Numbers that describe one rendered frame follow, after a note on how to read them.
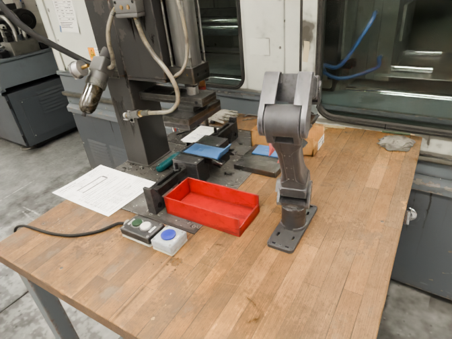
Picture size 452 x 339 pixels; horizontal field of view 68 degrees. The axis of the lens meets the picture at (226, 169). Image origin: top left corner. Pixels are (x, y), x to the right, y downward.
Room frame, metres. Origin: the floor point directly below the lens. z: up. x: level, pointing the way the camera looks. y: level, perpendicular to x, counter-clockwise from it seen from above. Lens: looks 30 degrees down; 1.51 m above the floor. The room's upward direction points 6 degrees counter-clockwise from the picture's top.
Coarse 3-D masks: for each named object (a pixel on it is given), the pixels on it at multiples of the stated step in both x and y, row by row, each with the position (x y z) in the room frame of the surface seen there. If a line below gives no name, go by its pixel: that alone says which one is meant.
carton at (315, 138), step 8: (256, 128) 1.23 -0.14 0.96; (312, 128) 1.18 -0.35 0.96; (320, 128) 1.16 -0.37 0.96; (256, 136) 1.18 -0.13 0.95; (264, 136) 1.16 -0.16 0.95; (312, 136) 1.18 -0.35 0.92; (320, 136) 1.16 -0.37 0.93; (264, 144) 1.16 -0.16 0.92; (312, 144) 1.06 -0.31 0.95; (320, 144) 1.13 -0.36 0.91; (304, 152) 1.08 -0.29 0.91; (312, 152) 1.06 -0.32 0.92
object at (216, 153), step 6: (198, 144) 1.08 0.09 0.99; (186, 150) 1.04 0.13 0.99; (192, 150) 1.04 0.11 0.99; (204, 150) 1.03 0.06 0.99; (210, 150) 1.02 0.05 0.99; (216, 150) 1.02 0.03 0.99; (222, 150) 0.96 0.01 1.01; (228, 150) 1.01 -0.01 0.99; (204, 156) 0.98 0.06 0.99; (210, 156) 0.98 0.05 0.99; (216, 156) 0.97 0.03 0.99
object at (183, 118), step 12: (144, 96) 1.12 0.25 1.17; (156, 96) 1.09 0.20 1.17; (168, 96) 1.06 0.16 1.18; (180, 96) 1.03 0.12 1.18; (192, 96) 1.02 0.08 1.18; (204, 96) 1.01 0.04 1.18; (180, 108) 1.02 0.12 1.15; (192, 108) 1.00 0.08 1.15; (204, 108) 1.02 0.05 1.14; (216, 108) 1.06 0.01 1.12; (168, 120) 0.98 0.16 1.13; (180, 120) 0.95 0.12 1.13; (192, 120) 0.95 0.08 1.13
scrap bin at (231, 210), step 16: (176, 192) 0.86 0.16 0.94; (192, 192) 0.90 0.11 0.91; (208, 192) 0.87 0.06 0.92; (224, 192) 0.83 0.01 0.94; (240, 192) 0.80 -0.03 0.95; (176, 208) 0.79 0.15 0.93; (192, 208) 0.76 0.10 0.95; (208, 208) 0.81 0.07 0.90; (224, 208) 0.80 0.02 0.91; (240, 208) 0.79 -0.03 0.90; (256, 208) 0.76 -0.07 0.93; (208, 224) 0.73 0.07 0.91; (224, 224) 0.70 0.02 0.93; (240, 224) 0.72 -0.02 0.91
